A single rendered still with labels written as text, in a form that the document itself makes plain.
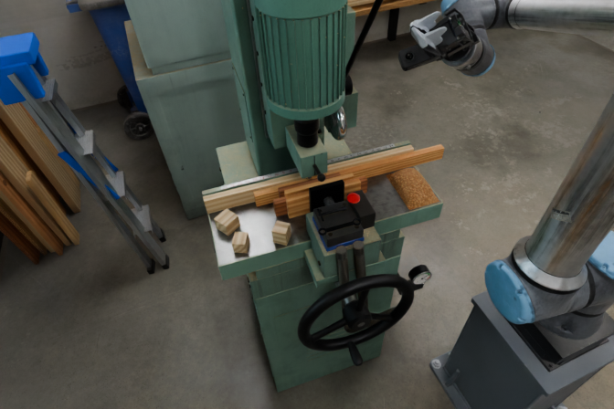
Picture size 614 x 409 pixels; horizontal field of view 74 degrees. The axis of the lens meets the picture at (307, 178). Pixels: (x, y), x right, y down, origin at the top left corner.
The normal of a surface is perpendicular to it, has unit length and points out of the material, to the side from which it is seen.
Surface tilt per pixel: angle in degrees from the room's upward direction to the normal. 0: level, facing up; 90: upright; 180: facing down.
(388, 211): 0
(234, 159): 0
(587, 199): 86
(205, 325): 0
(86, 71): 90
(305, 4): 90
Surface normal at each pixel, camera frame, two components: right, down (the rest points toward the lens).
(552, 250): -0.80, 0.40
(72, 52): 0.37, 0.63
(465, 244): -0.04, -0.72
